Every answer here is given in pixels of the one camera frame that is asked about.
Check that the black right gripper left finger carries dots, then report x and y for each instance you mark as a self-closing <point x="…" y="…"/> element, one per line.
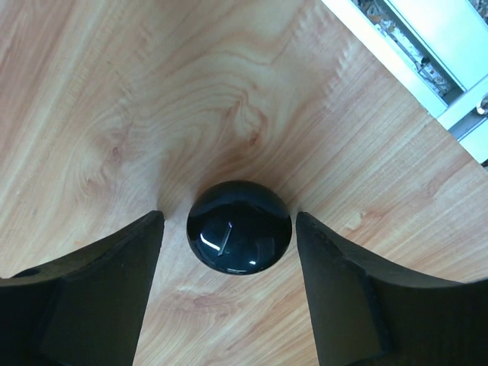
<point x="86" y="307"/>

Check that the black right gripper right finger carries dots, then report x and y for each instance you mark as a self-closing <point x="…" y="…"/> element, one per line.
<point x="367" y="310"/>

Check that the black charging case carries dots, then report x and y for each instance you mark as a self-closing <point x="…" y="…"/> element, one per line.
<point x="239" y="228"/>

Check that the aluminium frame rail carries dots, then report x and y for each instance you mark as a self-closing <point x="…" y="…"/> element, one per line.
<point x="438" y="51"/>

